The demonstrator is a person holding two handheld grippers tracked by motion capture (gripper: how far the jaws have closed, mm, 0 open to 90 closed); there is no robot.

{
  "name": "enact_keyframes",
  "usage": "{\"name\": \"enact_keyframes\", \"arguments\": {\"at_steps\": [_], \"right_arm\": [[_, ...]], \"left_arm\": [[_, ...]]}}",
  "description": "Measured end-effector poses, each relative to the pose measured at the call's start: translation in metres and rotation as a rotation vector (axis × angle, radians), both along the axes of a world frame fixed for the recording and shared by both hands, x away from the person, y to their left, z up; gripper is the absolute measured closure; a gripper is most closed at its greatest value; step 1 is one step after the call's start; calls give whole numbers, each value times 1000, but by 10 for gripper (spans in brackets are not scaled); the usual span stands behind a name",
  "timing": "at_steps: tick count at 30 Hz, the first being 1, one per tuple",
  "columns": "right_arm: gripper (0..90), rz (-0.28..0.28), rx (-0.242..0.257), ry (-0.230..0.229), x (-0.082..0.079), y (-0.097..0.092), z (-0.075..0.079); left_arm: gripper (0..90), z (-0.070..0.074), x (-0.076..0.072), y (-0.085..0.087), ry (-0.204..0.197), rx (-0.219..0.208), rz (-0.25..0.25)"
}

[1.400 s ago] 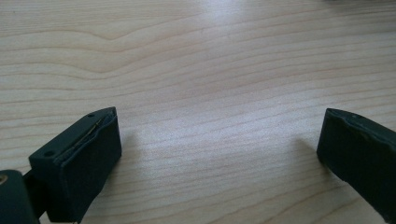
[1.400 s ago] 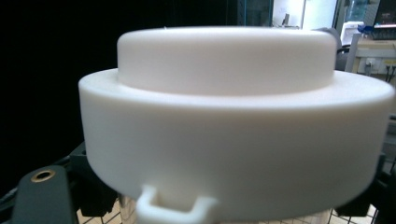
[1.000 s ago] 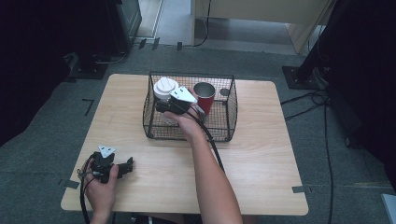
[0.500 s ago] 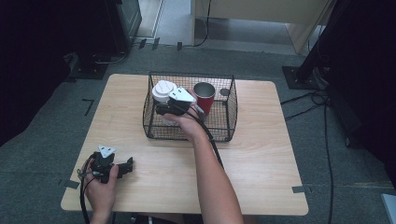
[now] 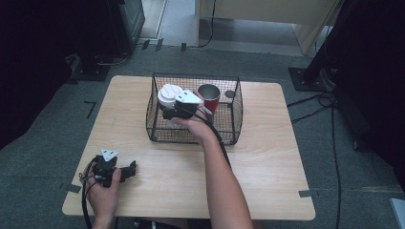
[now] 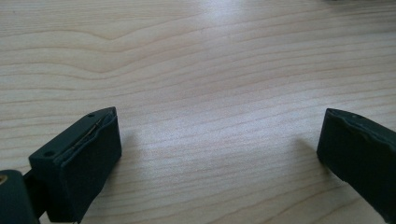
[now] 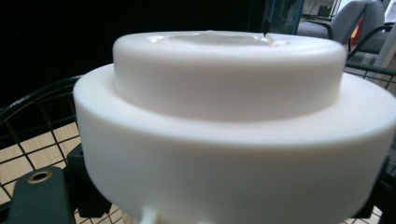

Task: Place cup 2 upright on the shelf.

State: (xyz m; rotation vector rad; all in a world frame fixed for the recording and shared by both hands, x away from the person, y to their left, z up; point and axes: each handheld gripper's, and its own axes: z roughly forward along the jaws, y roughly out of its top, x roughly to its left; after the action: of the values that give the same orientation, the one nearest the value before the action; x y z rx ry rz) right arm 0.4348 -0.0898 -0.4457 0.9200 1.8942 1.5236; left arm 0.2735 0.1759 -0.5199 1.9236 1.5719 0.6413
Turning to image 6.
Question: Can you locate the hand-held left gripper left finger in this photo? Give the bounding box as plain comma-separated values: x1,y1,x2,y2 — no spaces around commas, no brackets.
28,106,122,224

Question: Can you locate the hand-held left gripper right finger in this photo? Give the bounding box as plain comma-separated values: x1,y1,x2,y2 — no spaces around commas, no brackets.
316,107,396,224

